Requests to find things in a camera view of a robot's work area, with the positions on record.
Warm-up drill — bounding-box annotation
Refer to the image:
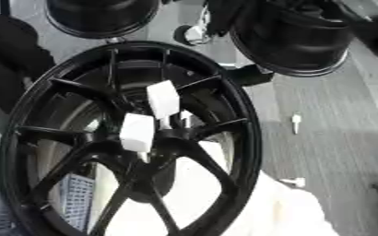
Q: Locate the white pin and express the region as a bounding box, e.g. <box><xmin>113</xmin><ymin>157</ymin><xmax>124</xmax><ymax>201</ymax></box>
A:
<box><xmin>144</xmin><ymin>79</ymin><xmax>183</xmax><ymax>131</ymax></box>
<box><xmin>177</xmin><ymin>110</ymin><xmax>195</xmax><ymax>129</ymax></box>
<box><xmin>290</xmin><ymin>112</ymin><xmax>304</xmax><ymax>136</ymax></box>
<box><xmin>118</xmin><ymin>112</ymin><xmax>157</xmax><ymax>163</ymax></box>

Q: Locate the blue mesh crate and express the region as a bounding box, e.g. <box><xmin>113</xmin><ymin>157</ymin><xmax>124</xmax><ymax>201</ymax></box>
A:
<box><xmin>56</xmin><ymin>172</ymin><xmax>98</xmax><ymax>233</ymax></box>

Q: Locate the black caster with silver fork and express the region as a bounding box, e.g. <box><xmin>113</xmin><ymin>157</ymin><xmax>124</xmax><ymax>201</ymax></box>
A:
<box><xmin>172</xmin><ymin>23</ymin><xmax>212</xmax><ymax>47</ymax></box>

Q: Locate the black block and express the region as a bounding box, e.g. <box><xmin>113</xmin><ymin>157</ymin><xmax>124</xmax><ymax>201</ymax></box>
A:
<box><xmin>224</xmin><ymin>64</ymin><xmax>277</xmax><ymax>88</ymax></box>

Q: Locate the black spoked wheel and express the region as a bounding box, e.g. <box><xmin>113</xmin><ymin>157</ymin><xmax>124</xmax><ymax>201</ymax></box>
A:
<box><xmin>0</xmin><ymin>41</ymin><xmax>266</xmax><ymax>236</ymax></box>

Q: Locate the black round wheel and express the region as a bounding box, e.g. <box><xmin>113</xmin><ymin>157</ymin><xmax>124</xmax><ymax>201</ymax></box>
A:
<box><xmin>228</xmin><ymin>0</ymin><xmax>357</xmax><ymax>78</ymax></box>
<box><xmin>41</xmin><ymin>0</ymin><xmax>163</xmax><ymax>40</ymax></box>

